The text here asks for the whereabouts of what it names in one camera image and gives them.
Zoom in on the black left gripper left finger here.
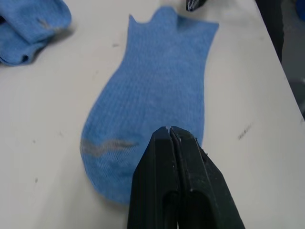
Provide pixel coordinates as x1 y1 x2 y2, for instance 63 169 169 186
126 126 180 229

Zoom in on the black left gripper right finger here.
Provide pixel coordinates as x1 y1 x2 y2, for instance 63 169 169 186
169 126 246 229

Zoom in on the blue ankle sock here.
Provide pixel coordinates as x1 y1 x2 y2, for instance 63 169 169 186
80 6 220 206
0 0 72 66

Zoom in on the black sock with white print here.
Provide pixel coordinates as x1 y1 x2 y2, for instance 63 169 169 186
185 0 208 12

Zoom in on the blue round object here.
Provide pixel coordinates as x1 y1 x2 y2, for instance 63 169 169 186
295 0 305 21

